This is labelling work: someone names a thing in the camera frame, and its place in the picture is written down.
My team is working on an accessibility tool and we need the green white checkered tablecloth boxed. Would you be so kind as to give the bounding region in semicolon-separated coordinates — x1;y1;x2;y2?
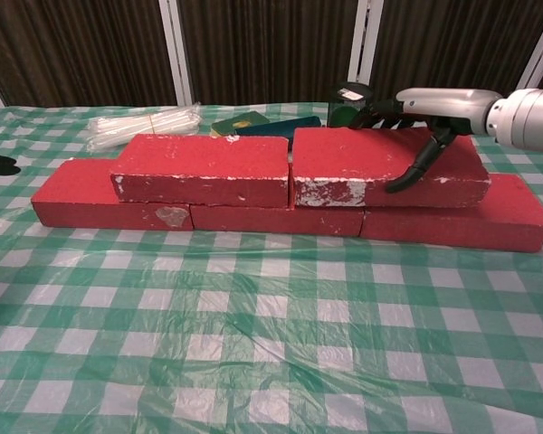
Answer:
0;101;543;434

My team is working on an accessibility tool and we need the red foam brick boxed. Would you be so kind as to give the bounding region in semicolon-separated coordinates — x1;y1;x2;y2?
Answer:
30;157;195;231
289;126;492;209
110;134;291;209
189;162;366;239
359;174;543;253

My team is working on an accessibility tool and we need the black cylindrical container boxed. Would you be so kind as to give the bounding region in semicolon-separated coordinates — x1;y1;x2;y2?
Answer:
328;80;375;128

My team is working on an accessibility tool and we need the blue plastic case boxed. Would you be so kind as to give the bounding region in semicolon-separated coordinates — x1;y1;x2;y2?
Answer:
234;116;322;153

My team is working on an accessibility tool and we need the bundle of white straws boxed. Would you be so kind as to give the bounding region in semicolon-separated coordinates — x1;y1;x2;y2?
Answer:
85;104;204;153

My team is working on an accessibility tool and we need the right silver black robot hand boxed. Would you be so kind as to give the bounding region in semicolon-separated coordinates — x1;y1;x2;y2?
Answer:
348;88;503;194

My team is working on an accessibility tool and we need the green yellow sponge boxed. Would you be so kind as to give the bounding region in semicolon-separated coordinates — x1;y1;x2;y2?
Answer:
211;111;272;137

